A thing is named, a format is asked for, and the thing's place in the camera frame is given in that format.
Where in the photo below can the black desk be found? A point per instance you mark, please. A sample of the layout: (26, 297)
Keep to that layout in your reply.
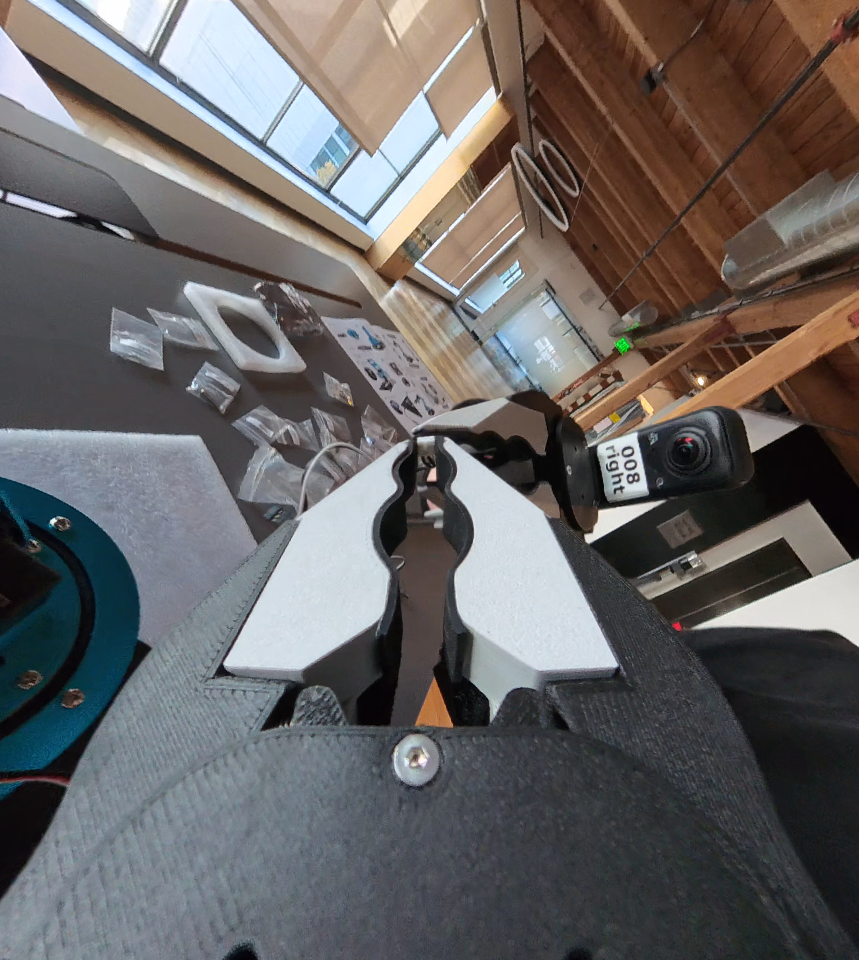
(62, 300)

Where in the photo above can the beige roller blind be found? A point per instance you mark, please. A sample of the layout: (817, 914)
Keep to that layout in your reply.
(467, 90)
(474, 225)
(369, 60)

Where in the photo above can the dark grey desk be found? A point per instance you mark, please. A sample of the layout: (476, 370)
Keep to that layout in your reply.
(24, 165)

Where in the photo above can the blue toy robot arm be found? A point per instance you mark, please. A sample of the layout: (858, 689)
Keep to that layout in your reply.
(99, 600)

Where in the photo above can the silver foil bag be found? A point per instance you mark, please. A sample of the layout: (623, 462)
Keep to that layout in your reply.
(287, 307)

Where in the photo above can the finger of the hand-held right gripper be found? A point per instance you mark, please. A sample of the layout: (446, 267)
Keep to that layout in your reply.
(519, 469)
(504, 420)

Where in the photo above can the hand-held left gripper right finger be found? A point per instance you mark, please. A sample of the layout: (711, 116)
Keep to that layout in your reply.
(527, 592)

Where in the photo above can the group of clear plastic bags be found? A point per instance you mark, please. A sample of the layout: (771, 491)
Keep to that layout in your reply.
(137, 341)

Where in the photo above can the grey foam mat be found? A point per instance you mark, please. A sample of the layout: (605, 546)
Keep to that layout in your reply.
(137, 487)

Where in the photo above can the white foam frame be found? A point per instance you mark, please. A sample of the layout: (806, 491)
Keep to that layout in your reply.
(204, 300)

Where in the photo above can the silver air duct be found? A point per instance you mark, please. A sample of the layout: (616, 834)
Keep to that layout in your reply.
(812, 225)

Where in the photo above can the printed instruction sheet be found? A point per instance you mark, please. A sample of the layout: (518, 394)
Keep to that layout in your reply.
(384, 367)

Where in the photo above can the green exit sign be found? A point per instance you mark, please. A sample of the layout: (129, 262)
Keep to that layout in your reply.
(622, 345)

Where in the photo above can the wooden window pillar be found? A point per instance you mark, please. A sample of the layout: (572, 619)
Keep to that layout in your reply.
(392, 251)

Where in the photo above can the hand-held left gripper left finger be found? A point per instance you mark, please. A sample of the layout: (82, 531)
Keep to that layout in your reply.
(317, 592)

